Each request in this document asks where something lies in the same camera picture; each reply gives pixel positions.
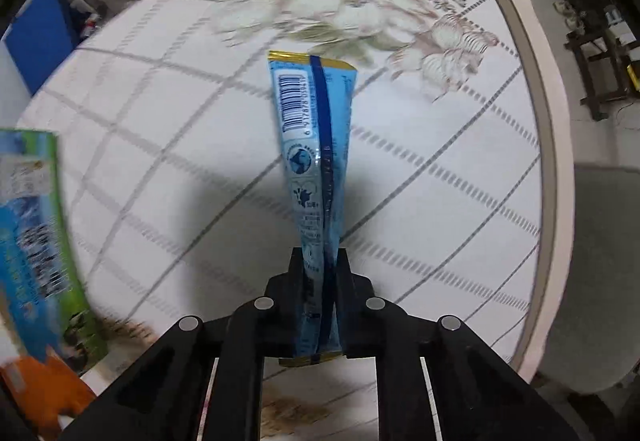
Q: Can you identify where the panda orange snack bag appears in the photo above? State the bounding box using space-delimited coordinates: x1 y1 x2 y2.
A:
1 348 96 440

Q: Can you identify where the long blue snack packet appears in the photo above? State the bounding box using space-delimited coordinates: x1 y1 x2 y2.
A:
268 51 357 363

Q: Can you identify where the grey plastic chair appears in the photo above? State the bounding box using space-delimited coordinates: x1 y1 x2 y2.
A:
539 164 639 395

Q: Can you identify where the milk carton cardboard box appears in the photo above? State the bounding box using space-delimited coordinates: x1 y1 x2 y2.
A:
1 129 107 375

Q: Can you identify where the floral patterned tablecloth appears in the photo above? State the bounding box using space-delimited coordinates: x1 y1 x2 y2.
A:
1 0 575 440

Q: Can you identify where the dark wooden chair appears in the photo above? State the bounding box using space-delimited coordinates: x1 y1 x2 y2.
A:
564 28 639 121

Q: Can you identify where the blue folded mat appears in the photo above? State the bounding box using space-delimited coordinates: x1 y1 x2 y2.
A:
6 0 79 96

